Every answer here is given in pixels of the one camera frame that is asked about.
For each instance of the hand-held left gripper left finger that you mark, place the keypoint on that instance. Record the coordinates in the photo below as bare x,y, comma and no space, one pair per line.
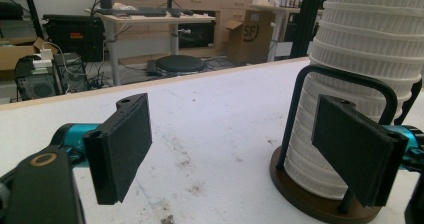
116,150

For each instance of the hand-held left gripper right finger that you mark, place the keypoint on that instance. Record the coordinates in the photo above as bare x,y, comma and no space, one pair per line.
356,154

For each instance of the black cup holder wooden base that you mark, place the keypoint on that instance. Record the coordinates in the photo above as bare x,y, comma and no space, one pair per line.
290,194

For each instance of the stack of white paper cups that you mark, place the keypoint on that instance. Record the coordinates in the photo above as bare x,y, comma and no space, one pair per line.
366,34

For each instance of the black computer tower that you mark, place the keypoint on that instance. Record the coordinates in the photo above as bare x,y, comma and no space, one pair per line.
36,84

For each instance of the white table mat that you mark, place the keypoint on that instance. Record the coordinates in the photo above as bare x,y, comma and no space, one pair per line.
216,117

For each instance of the black round stool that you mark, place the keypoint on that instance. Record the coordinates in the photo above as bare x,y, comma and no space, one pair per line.
180,64

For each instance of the black equipment case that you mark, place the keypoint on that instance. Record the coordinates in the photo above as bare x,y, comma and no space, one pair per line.
73,37

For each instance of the light wooden desk white legs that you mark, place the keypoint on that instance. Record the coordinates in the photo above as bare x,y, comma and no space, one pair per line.
150,19

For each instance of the open plain cardboard box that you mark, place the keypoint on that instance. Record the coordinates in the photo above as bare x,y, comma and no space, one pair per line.
16,55

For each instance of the black keyboard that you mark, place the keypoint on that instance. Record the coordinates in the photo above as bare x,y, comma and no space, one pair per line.
133,11

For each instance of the printed cardboard box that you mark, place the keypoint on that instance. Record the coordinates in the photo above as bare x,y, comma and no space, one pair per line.
250,40

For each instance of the light wooden cabinet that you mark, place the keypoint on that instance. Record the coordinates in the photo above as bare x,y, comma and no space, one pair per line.
206,2

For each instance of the black metal frame post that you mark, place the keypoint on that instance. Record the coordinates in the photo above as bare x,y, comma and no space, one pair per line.
308,17
31,7

